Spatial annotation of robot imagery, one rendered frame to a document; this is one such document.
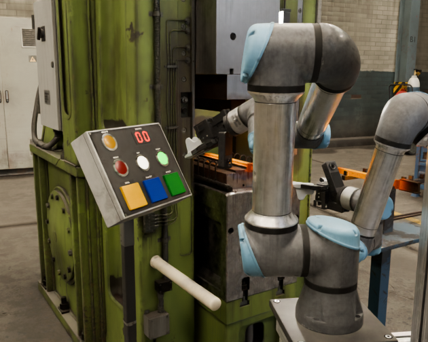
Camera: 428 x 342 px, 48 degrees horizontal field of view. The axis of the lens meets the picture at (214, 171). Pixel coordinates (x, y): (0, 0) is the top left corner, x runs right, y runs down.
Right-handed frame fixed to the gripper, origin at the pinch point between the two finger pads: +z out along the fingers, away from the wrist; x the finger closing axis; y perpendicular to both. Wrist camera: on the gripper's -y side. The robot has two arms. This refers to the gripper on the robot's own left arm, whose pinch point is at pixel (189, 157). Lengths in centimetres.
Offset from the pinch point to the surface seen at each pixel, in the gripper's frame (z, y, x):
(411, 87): 61, 44, -769
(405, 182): -38, -39, -72
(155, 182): 9.5, -3.1, 8.9
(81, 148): 14.9, 14.0, 26.9
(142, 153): 10.3, 7.6, 8.1
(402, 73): 85, 87, -899
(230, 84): -5.7, 22.9, -36.8
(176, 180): 9.5, -4.4, -1.3
